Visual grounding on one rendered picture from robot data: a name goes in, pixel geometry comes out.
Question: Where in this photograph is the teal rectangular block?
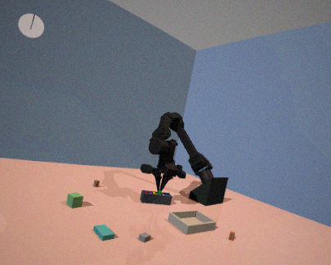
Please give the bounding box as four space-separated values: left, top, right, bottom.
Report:
93 224 115 241

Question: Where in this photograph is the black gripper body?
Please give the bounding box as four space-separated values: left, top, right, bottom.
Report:
140 155 186 179

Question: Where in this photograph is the green cube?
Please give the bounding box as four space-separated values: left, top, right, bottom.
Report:
66 192 84 209

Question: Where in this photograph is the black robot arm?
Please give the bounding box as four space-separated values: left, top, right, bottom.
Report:
149 112 214 183

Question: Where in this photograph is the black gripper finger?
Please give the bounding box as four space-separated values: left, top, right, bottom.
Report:
160 174 173 192
152 173 162 191

